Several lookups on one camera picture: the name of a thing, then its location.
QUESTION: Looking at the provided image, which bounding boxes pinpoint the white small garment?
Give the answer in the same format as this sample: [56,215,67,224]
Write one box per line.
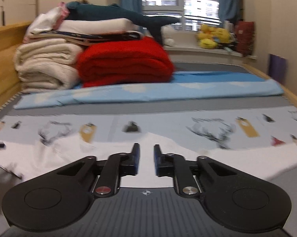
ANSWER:
[0,133,297,188]

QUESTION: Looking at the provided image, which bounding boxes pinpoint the grey patterned bed sheet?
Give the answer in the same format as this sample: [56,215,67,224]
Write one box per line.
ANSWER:
[0,93,297,189]

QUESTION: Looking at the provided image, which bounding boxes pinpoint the light blue cloud blanket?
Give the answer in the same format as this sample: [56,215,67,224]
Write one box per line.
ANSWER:
[14,71,284,110]

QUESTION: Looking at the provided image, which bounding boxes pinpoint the cream folded blanket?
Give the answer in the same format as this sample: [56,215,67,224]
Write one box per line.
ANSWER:
[14,39,83,93]

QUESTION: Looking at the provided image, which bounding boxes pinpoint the purple box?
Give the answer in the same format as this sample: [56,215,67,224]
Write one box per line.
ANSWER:
[268,54,288,85]

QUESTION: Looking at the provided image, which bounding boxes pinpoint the patterned folded cloth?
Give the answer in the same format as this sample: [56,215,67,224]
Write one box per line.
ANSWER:
[25,31,144,47]

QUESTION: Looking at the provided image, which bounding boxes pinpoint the red folded blanket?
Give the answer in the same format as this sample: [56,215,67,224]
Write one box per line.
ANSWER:
[76,36,174,87]

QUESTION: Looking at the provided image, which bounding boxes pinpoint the yellow plush toys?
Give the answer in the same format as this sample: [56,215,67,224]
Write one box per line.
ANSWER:
[197,24,233,49]

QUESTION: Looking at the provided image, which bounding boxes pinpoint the red storage box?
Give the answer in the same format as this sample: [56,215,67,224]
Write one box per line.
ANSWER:
[236,21,255,57]

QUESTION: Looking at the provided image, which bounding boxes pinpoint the white pink folded cloth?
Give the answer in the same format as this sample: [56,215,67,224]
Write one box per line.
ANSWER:
[23,2,69,43]

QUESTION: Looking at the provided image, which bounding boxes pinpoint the white folded pillow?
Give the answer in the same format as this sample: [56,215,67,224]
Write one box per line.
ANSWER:
[57,18,138,35]

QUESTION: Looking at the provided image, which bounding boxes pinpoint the white plush toy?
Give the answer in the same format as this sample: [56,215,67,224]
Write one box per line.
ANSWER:
[161,25,186,47]

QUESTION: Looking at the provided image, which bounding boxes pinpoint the dark teal shark plush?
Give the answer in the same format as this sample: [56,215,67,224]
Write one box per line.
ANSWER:
[66,1,180,44]

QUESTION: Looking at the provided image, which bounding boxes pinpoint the blue curtain right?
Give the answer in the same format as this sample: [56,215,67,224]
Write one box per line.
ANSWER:
[218,0,239,25]

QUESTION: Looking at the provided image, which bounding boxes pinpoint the wooden bed frame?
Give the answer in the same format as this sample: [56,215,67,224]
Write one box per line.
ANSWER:
[0,22,30,110]

